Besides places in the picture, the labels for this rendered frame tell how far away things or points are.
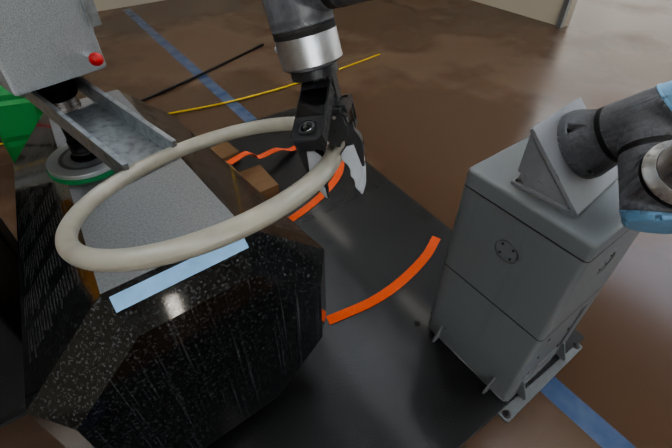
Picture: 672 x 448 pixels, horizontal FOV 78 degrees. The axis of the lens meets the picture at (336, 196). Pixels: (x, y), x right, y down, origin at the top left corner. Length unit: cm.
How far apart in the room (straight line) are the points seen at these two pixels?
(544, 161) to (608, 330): 115
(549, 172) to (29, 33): 127
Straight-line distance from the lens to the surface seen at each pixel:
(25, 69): 119
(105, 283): 106
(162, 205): 120
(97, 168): 134
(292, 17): 58
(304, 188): 56
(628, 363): 214
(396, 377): 176
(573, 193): 123
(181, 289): 105
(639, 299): 239
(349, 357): 178
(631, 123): 117
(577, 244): 120
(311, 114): 58
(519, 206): 123
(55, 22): 119
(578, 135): 122
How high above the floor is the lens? 158
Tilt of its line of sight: 40 degrees down
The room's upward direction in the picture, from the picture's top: straight up
